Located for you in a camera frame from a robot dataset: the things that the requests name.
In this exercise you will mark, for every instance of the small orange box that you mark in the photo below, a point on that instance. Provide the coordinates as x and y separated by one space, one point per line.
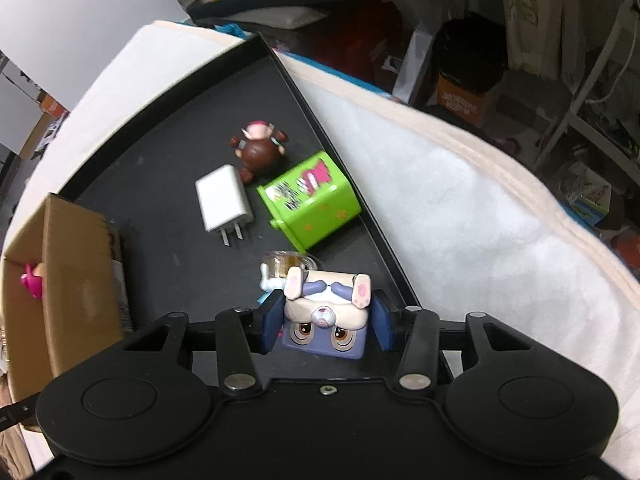
52 104

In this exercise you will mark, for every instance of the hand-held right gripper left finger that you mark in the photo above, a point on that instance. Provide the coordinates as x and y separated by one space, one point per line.
270 324

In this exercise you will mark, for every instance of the grey cushion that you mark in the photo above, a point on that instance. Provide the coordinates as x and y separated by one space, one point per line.
260 17

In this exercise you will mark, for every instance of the black trash bin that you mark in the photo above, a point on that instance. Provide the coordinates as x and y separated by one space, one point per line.
467 55

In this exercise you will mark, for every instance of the white charger plug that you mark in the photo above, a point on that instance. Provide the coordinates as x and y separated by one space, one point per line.
222 202

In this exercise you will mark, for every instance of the brown bear figurine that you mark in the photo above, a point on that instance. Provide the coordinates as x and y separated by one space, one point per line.
260 152

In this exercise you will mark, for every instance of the pink toy figure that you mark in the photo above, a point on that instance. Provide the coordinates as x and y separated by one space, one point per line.
32 281

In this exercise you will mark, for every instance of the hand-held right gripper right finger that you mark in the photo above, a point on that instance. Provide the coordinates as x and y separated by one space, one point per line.
385 327

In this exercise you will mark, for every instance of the orange cardboard box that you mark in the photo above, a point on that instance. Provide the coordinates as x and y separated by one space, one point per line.
462 102

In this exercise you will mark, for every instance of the colourful small carton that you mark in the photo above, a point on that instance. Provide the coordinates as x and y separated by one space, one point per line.
590 200

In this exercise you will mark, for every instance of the white fleece blanket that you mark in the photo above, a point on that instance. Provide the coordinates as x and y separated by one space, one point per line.
475 220

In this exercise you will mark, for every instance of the beige tote bag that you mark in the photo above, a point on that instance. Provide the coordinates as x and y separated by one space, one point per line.
537 10

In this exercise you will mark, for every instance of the black tray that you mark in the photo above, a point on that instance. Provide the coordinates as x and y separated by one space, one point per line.
165 175

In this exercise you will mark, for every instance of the green toy box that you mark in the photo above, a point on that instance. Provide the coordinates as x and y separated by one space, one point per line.
312 205

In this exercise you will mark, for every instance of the purple rabbit cube toy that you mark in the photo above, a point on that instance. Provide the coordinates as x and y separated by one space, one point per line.
325 317

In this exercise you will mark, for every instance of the small clear jar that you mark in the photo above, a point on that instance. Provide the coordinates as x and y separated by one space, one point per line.
285 262

